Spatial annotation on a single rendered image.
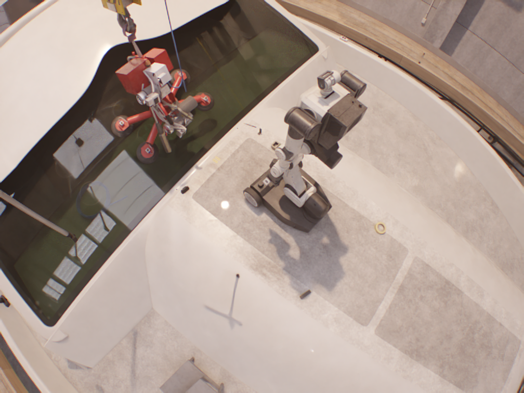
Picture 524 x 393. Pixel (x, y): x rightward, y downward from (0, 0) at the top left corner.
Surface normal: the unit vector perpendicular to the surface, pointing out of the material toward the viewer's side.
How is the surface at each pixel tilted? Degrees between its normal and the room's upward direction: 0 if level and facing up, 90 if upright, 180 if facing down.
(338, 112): 0
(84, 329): 56
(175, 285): 46
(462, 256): 14
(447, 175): 0
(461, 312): 0
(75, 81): 21
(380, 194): 10
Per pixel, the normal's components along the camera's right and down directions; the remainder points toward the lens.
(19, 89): 0.29, -0.14
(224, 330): -0.43, 0.28
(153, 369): 0.05, -0.40
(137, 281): 0.65, 0.32
